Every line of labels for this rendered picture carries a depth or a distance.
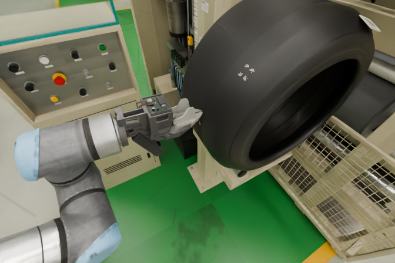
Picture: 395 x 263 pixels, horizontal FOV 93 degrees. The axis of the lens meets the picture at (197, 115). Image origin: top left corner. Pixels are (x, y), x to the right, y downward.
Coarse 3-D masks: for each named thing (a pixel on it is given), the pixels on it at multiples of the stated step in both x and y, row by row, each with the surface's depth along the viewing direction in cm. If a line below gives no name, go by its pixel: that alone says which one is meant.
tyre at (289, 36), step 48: (288, 0) 44; (240, 48) 42; (288, 48) 37; (336, 48) 38; (192, 96) 53; (240, 96) 40; (288, 96) 41; (336, 96) 70; (240, 144) 47; (288, 144) 73
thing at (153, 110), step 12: (156, 96) 43; (144, 108) 40; (156, 108) 40; (168, 108) 41; (120, 120) 37; (132, 120) 38; (144, 120) 40; (156, 120) 41; (168, 120) 43; (120, 132) 38; (132, 132) 41; (144, 132) 42; (156, 132) 42; (168, 132) 44
